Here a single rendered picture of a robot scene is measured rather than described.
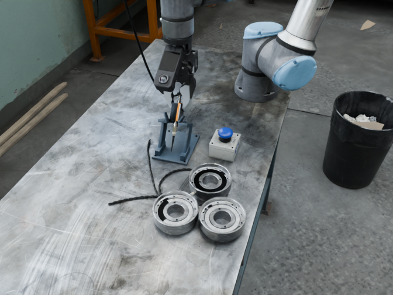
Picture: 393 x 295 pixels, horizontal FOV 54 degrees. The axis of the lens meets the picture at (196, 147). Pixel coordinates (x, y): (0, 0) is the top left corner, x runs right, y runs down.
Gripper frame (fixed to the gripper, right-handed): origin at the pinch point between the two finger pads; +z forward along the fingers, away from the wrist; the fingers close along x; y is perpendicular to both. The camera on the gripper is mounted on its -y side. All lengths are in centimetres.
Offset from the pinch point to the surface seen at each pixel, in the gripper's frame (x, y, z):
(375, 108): -72, 105, 57
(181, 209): -8.8, -24.7, 10.5
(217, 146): -12.1, -3.7, 7.4
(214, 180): -13.8, -13.2, 10.7
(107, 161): 16.2, -13.1, 12.0
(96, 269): 3.7, -43.7, 12.0
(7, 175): 114, 36, 92
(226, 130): -13.7, -0.4, 4.4
